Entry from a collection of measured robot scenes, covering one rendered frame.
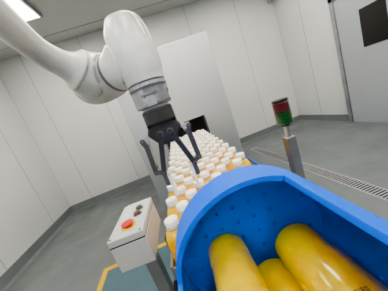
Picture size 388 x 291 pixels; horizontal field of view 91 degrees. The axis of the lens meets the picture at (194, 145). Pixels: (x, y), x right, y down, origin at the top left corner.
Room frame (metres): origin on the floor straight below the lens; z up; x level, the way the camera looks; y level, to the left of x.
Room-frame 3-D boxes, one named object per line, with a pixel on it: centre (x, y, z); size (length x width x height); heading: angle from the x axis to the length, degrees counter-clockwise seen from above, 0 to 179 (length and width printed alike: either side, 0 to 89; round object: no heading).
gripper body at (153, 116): (0.48, 0.06, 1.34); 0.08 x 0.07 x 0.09; 92
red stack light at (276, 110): (0.76, -0.38, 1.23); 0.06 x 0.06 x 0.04
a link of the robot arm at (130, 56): (0.49, 0.07, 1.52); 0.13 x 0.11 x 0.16; 54
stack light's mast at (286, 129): (0.76, -0.38, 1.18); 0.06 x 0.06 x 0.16
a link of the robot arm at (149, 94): (0.48, 0.06, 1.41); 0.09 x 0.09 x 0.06
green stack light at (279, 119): (0.76, -0.38, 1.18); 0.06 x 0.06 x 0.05
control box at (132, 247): (0.56, 0.26, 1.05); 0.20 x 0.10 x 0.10; 2
